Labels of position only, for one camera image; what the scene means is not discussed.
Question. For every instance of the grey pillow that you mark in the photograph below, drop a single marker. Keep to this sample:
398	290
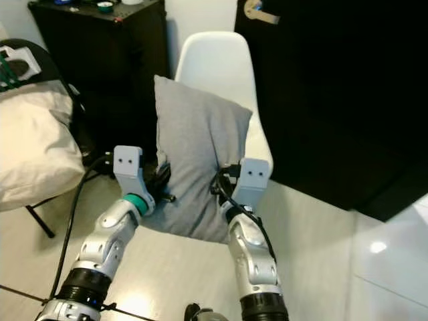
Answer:
197	137

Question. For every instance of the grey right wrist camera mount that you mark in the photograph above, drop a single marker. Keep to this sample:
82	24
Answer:
254	180

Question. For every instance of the black cabinet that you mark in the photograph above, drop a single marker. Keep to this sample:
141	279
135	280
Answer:
107	73

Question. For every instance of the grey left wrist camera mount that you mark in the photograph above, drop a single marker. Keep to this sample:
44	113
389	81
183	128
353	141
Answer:
128	168

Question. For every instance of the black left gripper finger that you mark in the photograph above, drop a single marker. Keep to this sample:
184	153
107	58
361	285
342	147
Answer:
160	175

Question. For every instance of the small green round container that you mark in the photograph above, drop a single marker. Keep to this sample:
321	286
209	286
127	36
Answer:
105	7

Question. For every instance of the cream pillow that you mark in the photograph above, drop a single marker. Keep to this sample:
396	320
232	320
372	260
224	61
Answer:
33	147

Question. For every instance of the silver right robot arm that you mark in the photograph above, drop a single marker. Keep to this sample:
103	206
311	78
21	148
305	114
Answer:
254	267

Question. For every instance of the black room door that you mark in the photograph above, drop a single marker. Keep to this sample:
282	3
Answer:
341	100

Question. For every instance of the white plastic chair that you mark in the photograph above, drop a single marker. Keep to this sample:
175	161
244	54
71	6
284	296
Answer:
210	60

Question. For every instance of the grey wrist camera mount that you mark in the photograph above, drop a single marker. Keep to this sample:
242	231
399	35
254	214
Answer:
254	180
128	168

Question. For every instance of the black chair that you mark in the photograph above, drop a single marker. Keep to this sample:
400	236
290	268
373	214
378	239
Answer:
63	73

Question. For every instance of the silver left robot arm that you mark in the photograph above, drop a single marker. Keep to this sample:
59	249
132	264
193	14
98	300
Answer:
103	247

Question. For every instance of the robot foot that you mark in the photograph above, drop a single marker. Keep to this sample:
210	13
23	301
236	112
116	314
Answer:
207	315

